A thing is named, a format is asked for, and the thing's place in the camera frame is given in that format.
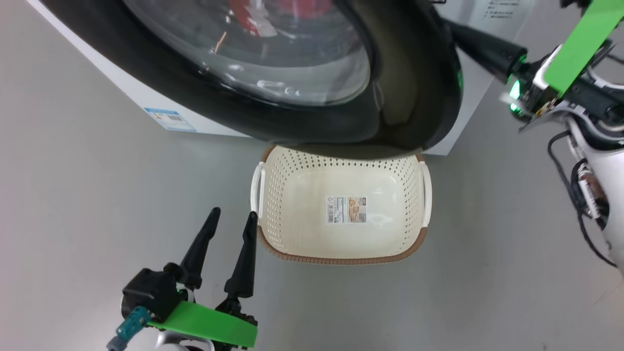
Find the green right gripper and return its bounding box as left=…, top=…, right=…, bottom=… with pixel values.
left=445, top=0, right=624, bottom=132

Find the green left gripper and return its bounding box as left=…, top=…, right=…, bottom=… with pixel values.
left=149, top=207, right=259, bottom=349

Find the black round glass door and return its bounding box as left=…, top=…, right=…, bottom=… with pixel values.
left=41, top=0, right=463, bottom=152

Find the red white-striped garment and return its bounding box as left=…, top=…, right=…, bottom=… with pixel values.
left=228, top=0, right=335, bottom=38

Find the white front-load washing machine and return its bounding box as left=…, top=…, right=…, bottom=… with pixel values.
left=27, top=0, right=537, bottom=156

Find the cream perforated laundry basket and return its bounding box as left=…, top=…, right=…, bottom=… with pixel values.
left=250, top=144, right=433, bottom=265

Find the printed basket product sticker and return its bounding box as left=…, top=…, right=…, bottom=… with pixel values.
left=326, top=195, right=367, bottom=225

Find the blue energy label sticker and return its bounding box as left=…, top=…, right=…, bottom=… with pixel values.
left=144, top=108, right=196, bottom=132

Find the teal left camera connector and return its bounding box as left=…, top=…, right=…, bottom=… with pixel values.
left=107, top=306, right=153, bottom=351

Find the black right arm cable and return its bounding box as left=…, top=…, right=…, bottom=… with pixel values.
left=547, top=129, right=620, bottom=269

